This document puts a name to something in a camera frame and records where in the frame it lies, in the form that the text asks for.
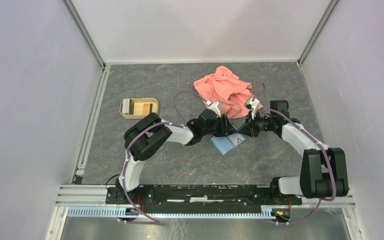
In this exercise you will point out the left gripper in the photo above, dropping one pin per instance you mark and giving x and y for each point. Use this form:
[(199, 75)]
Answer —
[(226, 129)]

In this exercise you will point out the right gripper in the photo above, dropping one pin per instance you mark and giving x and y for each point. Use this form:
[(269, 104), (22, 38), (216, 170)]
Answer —
[(250, 129)]

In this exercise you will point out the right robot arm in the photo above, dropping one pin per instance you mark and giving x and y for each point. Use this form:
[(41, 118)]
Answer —
[(323, 172)]

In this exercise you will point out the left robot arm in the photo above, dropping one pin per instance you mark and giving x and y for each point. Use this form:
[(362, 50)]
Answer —
[(147, 136)]

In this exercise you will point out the white VIP card in holder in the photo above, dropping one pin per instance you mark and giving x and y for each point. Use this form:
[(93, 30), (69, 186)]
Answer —
[(236, 139)]

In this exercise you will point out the gold card in tray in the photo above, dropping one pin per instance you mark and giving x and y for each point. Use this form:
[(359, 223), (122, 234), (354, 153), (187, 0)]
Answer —
[(147, 108)]

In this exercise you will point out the beige oval card tray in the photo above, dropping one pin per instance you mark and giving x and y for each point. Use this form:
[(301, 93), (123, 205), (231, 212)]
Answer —
[(138, 102)]

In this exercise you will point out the stack of cards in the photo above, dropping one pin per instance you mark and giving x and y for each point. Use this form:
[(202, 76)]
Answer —
[(127, 107)]

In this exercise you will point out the pink cloth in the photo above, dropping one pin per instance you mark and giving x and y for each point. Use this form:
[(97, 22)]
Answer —
[(224, 86)]

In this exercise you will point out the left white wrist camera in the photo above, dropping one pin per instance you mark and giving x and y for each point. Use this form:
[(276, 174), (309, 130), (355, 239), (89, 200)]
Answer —
[(215, 107)]

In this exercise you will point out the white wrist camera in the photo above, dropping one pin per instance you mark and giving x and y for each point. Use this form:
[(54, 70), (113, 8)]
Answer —
[(215, 107), (253, 104)]

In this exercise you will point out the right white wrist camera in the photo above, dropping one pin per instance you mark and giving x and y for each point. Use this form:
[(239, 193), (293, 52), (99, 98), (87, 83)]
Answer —
[(253, 104)]

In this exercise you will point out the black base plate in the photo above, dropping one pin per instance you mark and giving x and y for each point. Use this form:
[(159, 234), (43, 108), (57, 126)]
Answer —
[(208, 199)]

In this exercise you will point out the aluminium frame rail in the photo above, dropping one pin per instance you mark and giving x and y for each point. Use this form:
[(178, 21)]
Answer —
[(88, 135)]

